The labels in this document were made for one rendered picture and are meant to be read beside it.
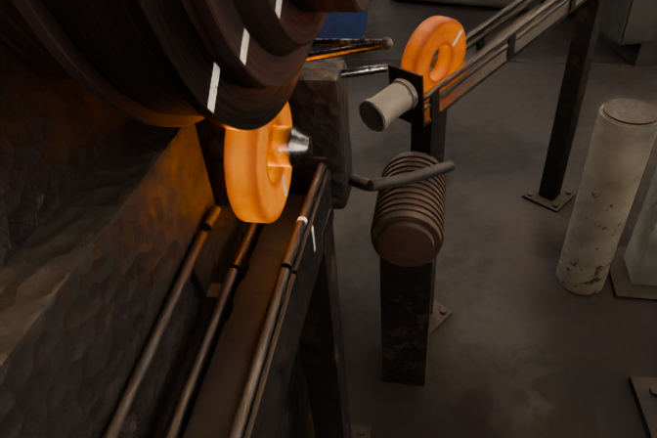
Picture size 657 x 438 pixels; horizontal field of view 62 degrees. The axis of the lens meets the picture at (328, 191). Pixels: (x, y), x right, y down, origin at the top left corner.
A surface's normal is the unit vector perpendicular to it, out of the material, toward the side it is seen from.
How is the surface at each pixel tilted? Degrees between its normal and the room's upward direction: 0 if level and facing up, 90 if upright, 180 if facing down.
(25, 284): 0
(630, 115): 0
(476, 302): 0
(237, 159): 62
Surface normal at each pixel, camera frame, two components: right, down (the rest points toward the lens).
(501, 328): -0.07, -0.79
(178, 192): 0.98, 0.07
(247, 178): -0.18, 0.36
